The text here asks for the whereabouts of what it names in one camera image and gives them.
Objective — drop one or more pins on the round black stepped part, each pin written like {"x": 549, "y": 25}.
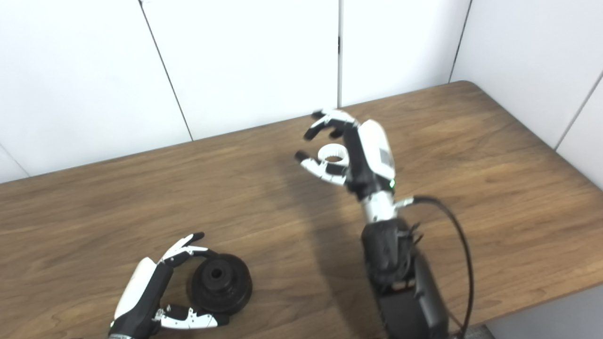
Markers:
{"x": 226, "y": 292}

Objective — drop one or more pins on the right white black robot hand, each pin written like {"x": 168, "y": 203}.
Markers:
{"x": 374, "y": 150}

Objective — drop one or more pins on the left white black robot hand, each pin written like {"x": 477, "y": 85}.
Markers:
{"x": 141, "y": 292}

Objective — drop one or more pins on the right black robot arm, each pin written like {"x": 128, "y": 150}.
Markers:
{"x": 400, "y": 292}

